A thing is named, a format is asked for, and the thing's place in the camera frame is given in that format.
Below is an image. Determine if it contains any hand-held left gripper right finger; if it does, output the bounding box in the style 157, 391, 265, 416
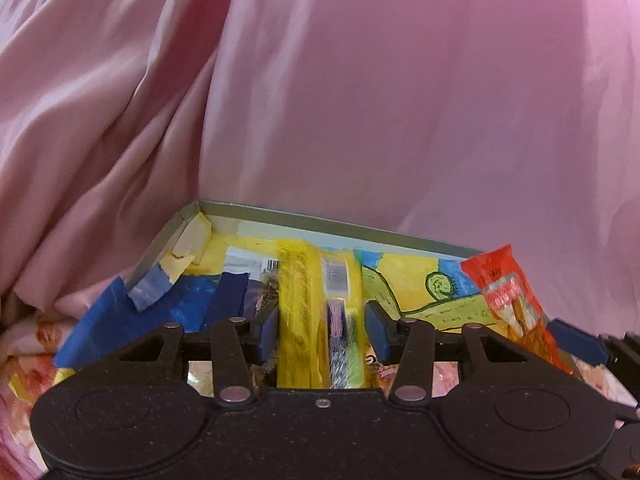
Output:
365, 301, 526, 406

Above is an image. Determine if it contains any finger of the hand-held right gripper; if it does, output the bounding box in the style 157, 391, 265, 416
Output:
547, 319, 609, 367

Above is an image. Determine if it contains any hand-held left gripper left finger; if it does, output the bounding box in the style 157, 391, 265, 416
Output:
119, 305, 280, 407

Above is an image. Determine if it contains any yellow snack packet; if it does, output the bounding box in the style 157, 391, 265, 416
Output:
276, 240, 373, 391

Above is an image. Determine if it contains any long dark blue packet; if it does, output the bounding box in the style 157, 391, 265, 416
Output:
210, 246, 281, 331

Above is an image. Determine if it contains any gold snack packet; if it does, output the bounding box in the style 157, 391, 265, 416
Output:
186, 360, 217, 396

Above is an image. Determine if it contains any red snack packet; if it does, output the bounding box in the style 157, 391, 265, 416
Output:
460, 245, 576, 376

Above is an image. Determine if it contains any shallow grey cardboard box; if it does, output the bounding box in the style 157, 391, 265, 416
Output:
120, 200, 486, 361

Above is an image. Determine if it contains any painted cardboard box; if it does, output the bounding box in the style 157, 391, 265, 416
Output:
52, 212, 481, 371

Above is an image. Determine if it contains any floral bed sheet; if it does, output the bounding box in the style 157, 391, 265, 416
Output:
0, 305, 81, 480

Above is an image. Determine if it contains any pink duvet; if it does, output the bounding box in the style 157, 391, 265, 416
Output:
0, 0, 640, 371

